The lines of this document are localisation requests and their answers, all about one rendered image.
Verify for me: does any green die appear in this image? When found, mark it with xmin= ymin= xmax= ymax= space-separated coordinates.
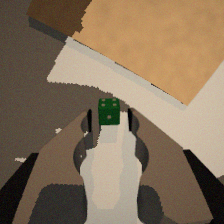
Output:
xmin=98 ymin=98 xmax=120 ymax=125

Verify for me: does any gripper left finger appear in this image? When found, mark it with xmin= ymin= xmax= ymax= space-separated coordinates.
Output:
xmin=0 ymin=108 xmax=92 ymax=224

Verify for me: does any tan flat mat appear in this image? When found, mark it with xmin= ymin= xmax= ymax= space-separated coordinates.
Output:
xmin=26 ymin=0 xmax=224 ymax=106

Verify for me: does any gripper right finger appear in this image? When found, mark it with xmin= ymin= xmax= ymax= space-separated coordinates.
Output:
xmin=128 ymin=107 xmax=224 ymax=224

